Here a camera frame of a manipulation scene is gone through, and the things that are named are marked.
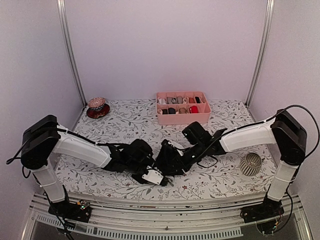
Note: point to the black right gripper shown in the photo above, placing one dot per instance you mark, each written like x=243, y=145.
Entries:
x=186, y=166

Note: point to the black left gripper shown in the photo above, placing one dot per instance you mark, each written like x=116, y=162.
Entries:
x=149, y=161

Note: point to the black underwear white lettering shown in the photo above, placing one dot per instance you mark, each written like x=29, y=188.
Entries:
x=169, y=162

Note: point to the black underwear beige waistband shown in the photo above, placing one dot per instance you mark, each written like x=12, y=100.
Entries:
x=198, y=100

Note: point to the pink divided storage box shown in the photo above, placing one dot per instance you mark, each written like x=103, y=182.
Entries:
x=180, y=108

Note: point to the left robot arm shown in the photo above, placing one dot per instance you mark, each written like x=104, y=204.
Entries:
x=47, y=139

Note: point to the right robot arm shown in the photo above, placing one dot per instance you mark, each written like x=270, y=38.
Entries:
x=281, y=130

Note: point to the striped round cup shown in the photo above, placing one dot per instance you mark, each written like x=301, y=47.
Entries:
x=250, y=164

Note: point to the red patterned pincushion on saucer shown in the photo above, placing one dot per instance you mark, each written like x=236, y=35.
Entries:
x=97, y=108

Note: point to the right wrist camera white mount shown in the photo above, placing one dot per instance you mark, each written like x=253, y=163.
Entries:
x=172, y=147

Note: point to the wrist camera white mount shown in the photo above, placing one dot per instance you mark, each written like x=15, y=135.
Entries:
x=172, y=147
x=154, y=176

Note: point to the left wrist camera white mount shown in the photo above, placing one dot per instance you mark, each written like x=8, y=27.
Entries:
x=154, y=176

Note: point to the aluminium front rail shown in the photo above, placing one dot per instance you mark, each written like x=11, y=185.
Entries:
x=201, y=219

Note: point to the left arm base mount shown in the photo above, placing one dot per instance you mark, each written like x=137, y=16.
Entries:
x=79, y=211

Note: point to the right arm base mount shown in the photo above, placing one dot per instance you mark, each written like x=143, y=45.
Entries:
x=267, y=209

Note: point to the right aluminium frame post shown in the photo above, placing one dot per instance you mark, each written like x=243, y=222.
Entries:
x=261, y=53

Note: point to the aluminium frame post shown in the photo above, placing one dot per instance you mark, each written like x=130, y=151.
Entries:
x=261, y=53
x=61, y=7

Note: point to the left aluminium frame post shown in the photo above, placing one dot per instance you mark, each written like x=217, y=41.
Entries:
x=61, y=7

